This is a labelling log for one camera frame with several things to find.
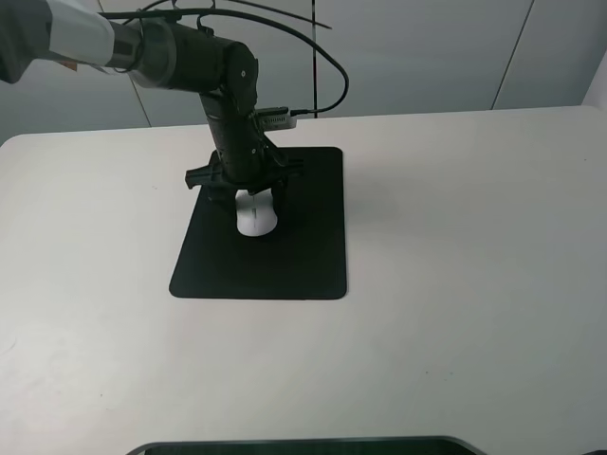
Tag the white computer mouse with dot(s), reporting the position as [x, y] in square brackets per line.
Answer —
[255, 214]

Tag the dark curved robot base edge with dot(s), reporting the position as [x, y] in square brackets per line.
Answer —
[371, 445]

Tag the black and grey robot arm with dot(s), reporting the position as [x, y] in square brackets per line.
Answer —
[163, 54]

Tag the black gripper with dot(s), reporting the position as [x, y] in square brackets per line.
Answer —
[254, 170]

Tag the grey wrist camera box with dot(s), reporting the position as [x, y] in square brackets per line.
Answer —
[275, 119]

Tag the black mouse pad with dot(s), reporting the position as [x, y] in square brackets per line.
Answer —
[303, 258]

